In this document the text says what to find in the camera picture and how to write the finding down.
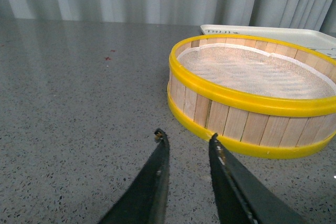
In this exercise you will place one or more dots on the cream bear-print tray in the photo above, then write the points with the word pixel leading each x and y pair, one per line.
pixel 311 39

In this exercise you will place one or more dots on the white mesh steamer liner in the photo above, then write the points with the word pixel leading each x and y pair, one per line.
pixel 257 72

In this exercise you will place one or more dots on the bamboo steamer with yellow rims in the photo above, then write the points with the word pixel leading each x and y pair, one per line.
pixel 252 124

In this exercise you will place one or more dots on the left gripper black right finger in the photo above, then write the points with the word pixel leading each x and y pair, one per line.
pixel 240 197

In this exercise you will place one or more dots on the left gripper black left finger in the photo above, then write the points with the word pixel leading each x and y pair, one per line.
pixel 145 200

